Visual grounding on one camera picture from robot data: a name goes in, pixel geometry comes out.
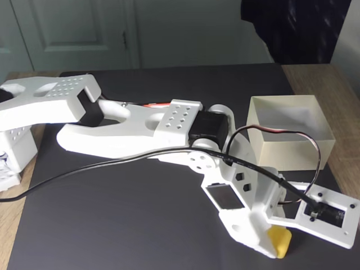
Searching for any yellow cube block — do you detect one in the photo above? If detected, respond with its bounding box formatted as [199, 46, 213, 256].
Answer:
[267, 227, 292, 258]

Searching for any white open box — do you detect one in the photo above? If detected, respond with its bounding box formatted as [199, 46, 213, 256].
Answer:
[246, 94, 336, 172]

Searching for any dark grey table mat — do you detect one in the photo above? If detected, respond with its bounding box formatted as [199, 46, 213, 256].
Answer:
[7, 63, 360, 270]

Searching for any dark hanging cloth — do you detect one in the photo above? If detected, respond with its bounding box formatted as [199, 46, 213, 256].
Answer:
[240, 0, 352, 65]

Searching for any red black white servo cable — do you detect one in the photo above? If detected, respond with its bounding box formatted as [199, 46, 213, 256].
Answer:
[226, 125, 322, 204]

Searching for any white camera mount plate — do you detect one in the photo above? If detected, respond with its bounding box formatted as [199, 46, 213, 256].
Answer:
[264, 168, 360, 250]

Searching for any black camera cable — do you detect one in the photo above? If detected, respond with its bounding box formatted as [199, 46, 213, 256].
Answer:
[0, 147, 322, 218]

